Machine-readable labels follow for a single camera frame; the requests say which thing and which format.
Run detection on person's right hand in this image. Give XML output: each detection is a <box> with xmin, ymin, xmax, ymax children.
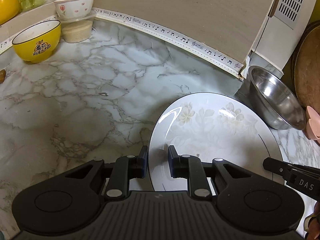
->
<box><xmin>305</xmin><ymin>202</ymin><xmax>320</xmax><ymax>240</ymax></box>

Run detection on pink bear-shaped plate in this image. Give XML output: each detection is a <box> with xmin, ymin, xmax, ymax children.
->
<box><xmin>306</xmin><ymin>106</ymin><xmax>319</xmax><ymax>141</ymax></box>

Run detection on grey vent grille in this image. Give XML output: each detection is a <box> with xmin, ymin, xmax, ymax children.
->
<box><xmin>274</xmin><ymin>0</ymin><xmax>304</xmax><ymax>29</ymax></box>

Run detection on large white floral plate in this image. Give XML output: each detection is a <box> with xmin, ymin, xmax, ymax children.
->
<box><xmin>148</xmin><ymin>93</ymin><xmax>284</xmax><ymax>191</ymax></box>

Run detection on stainless steel mixing bowl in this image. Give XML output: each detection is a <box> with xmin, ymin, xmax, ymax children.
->
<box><xmin>247</xmin><ymin>66</ymin><xmax>306</xmax><ymax>131</ymax></box>

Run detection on round wooden cutting board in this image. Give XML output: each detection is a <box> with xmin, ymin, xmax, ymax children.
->
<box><xmin>291</xmin><ymin>21</ymin><xmax>319</xmax><ymax>112</ymax></box>

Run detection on yellow ceramic bowl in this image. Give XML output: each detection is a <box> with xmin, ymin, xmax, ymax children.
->
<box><xmin>12</xmin><ymin>20</ymin><xmax>61</xmax><ymax>63</ymax></box>

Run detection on white floral ceramic bowl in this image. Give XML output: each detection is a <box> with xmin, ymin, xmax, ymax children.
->
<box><xmin>54</xmin><ymin>0</ymin><xmax>94</xmax><ymax>20</ymax></box>

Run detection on clear container with grains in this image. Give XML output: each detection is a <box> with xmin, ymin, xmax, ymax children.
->
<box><xmin>60</xmin><ymin>12</ymin><xmax>96</xmax><ymax>43</ymax></box>

